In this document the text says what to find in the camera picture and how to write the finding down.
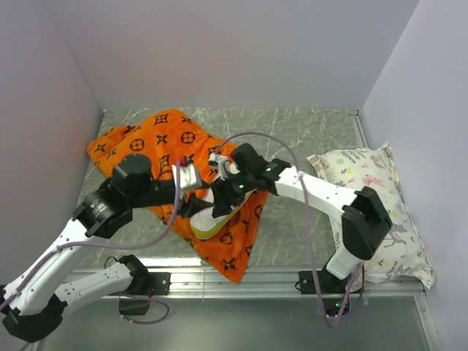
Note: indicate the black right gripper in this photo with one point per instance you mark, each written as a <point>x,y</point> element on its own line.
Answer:
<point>224,197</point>

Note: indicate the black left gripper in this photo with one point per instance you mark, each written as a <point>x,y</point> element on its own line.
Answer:
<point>194,205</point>

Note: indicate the white pillow yellow edge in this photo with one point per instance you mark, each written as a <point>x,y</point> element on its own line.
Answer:
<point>203,224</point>

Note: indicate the orange patterned pillowcase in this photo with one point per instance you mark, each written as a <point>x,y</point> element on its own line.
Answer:
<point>165,138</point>

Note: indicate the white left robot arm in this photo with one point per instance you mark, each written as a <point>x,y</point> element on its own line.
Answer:
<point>35,303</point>

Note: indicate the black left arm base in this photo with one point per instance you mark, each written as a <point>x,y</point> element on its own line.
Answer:
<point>137,299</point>

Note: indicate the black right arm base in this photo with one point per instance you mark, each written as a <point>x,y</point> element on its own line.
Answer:
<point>329,285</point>

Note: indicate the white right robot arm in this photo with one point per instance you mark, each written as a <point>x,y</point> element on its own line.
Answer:
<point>361,213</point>

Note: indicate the floral deer print pillow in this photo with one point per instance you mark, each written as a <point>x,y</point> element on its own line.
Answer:
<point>402,252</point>

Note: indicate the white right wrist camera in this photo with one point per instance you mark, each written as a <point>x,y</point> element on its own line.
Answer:
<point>225,168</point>

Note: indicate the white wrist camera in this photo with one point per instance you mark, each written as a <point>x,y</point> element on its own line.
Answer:
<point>187,177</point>
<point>225,168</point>

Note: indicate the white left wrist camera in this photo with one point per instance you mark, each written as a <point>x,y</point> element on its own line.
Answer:
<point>187,177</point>

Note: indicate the aluminium mounting rail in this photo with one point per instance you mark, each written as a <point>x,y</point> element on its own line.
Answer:
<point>268,282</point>

